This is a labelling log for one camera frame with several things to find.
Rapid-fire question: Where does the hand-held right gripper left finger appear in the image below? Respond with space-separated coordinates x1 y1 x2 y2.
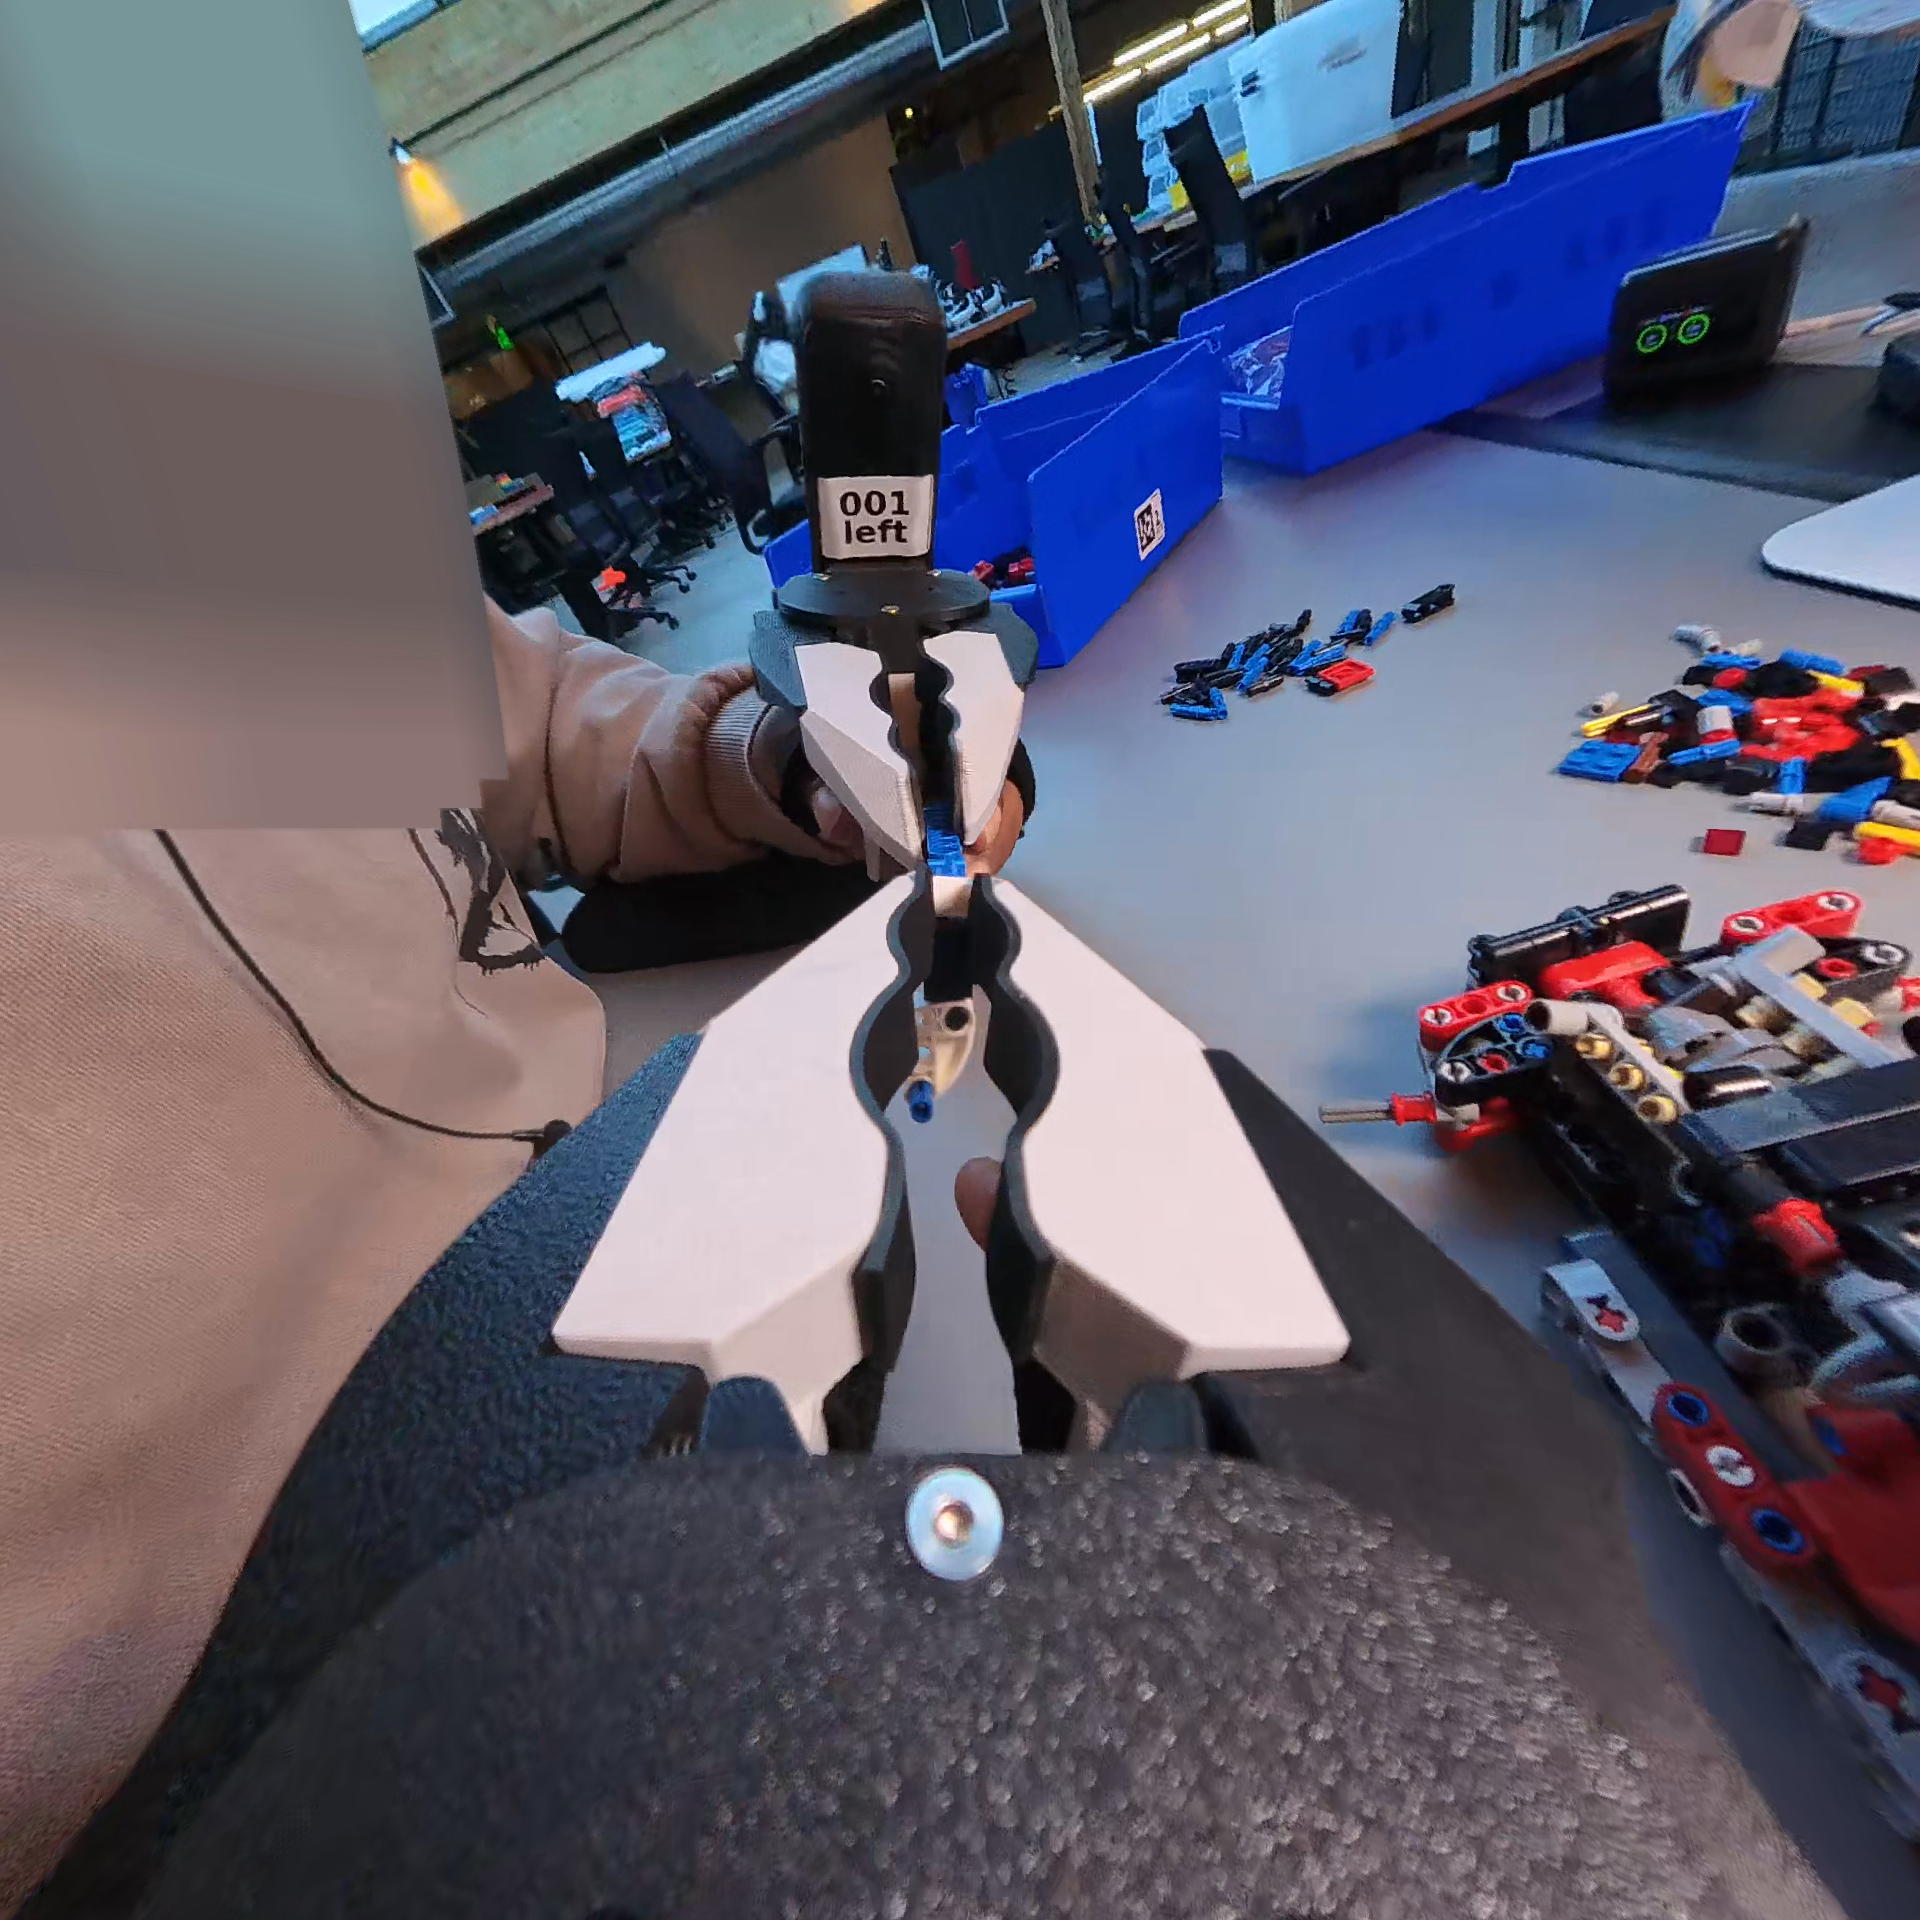
550 872 935 1448

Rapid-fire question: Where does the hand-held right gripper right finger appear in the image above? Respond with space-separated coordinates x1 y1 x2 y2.
971 877 1354 1448

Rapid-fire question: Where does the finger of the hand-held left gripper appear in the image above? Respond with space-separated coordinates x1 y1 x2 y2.
791 641 929 881
932 634 1033 845

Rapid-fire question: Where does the blue and white lego panel assembly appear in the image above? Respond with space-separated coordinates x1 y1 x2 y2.
902 802 994 1123

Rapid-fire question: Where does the white triangular lego beam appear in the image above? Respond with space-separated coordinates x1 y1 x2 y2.
910 995 987 1098

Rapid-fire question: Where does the person's left forearm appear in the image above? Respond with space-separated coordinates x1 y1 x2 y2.
487 598 842 888

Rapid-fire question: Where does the pile of blue black lego pins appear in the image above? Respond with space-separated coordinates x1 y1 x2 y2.
1158 582 1461 725

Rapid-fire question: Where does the partly built lego car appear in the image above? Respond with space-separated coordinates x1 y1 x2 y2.
1319 883 1920 1786

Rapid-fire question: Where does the pile of mixed lego pieces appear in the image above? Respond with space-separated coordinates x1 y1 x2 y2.
1556 621 1920 866

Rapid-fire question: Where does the person's left hand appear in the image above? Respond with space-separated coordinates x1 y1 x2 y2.
777 736 1041 881

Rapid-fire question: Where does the black padded wrist rest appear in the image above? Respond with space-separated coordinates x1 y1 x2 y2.
562 861 906 975

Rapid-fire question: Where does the blue plastic parts bin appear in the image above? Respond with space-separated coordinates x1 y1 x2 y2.
1180 96 1758 481
765 333 1228 672

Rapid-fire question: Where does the person's torso beige hoodie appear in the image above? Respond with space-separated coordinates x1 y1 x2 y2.
0 808 612 1875

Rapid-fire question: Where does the stack of white storage boxes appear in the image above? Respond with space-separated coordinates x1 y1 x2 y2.
1132 0 1409 191

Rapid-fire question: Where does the black device with green display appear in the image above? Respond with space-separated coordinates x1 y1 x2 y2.
1604 217 1812 407

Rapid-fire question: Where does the white book stand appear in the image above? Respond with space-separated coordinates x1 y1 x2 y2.
1763 478 1920 613

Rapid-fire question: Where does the black cord with round end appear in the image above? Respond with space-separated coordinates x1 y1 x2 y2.
157 832 577 1152

